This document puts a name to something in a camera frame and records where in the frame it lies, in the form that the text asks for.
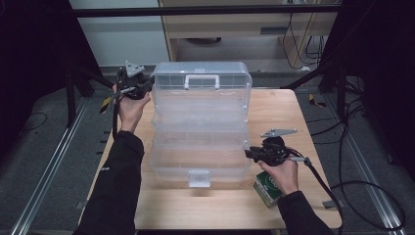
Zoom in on green cardboard box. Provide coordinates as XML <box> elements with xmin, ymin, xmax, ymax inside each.
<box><xmin>253</xmin><ymin>170</ymin><xmax>284</xmax><ymax>209</ymax></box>

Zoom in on looped black floor cable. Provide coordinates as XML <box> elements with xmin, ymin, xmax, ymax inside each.
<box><xmin>331</xmin><ymin>180</ymin><xmax>407</xmax><ymax>231</ymax></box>

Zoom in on dark curtain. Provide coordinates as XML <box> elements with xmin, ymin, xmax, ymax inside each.
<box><xmin>0</xmin><ymin>0</ymin><xmax>103</xmax><ymax>158</ymax></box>
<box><xmin>321</xmin><ymin>0</ymin><xmax>415</xmax><ymax>180</ymax></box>

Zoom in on aluminium floor rail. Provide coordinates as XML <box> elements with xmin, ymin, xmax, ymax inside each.
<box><xmin>326</xmin><ymin>94</ymin><xmax>407</xmax><ymax>235</ymax></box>
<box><xmin>9</xmin><ymin>97</ymin><xmax>89</xmax><ymax>235</ymax></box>

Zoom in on bundle of black floor cables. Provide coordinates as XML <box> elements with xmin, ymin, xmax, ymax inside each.
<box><xmin>306</xmin><ymin>77</ymin><xmax>371</xmax><ymax>146</ymax></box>

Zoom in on yellow black striped tape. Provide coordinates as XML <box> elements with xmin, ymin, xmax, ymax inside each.
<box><xmin>99</xmin><ymin>96</ymin><xmax>114</xmax><ymax>115</ymax></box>
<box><xmin>307</xmin><ymin>93</ymin><xmax>327</xmax><ymax>108</ymax></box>

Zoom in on light wooden desk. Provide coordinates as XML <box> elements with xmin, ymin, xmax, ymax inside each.
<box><xmin>159</xmin><ymin>0</ymin><xmax>342</xmax><ymax>71</ymax></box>

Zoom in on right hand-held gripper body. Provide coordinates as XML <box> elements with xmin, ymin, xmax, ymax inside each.
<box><xmin>258</xmin><ymin>128</ymin><xmax>299</xmax><ymax>167</ymax></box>

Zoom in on white cabinet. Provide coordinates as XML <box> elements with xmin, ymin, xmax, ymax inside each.
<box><xmin>69</xmin><ymin>0</ymin><xmax>170</xmax><ymax>68</ymax></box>

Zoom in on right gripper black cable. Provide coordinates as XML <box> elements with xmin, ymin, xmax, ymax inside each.
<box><xmin>288</xmin><ymin>148</ymin><xmax>346</xmax><ymax>235</ymax></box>

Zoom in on person's right hand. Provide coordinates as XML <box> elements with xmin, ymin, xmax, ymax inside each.
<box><xmin>256</xmin><ymin>158</ymin><xmax>300</xmax><ymax>197</ymax></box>

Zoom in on black horizontal frame bar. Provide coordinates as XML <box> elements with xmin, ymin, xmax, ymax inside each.
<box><xmin>69</xmin><ymin>4</ymin><xmax>342</xmax><ymax>18</ymax></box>

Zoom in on black metal stand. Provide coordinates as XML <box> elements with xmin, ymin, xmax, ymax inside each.
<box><xmin>65</xmin><ymin>67</ymin><xmax>123</xmax><ymax>128</ymax></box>
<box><xmin>280</xmin><ymin>62</ymin><xmax>347</xmax><ymax>119</ymax></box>

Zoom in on black cables under desk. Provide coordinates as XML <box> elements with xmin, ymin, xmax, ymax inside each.
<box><xmin>282</xmin><ymin>13</ymin><xmax>327</xmax><ymax>71</ymax></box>

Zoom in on thin black floor cable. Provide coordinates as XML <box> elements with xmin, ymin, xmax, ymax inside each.
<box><xmin>19</xmin><ymin>112</ymin><xmax>49</xmax><ymax>133</ymax></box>

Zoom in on clear plastic storage box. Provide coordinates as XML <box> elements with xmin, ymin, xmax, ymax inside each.
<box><xmin>149</xmin><ymin>61</ymin><xmax>254</xmax><ymax>189</ymax></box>

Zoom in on person's left hand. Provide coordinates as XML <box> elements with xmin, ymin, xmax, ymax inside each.
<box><xmin>112</xmin><ymin>83</ymin><xmax>152</xmax><ymax>134</ymax></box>

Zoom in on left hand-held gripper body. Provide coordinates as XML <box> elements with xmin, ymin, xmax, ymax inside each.
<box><xmin>115</xmin><ymin>60</ymin><xmax>155</xmax><ymax>101</ymax></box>

